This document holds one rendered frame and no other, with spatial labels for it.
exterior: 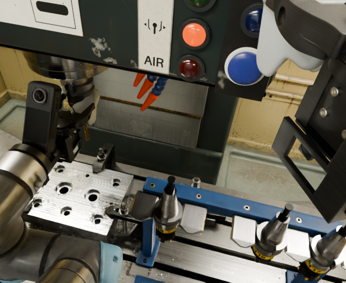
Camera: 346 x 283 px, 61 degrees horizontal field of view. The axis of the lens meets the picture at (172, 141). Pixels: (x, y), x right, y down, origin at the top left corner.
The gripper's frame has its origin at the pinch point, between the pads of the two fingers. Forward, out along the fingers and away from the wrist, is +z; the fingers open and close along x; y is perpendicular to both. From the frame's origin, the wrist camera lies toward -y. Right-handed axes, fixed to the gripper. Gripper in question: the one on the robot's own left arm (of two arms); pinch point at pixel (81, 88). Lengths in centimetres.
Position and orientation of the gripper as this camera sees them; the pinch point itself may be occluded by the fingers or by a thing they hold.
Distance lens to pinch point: 64.1
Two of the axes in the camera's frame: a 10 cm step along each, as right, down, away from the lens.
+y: -0.7, 7.2, 6.9
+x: 9.7, 2.1, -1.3
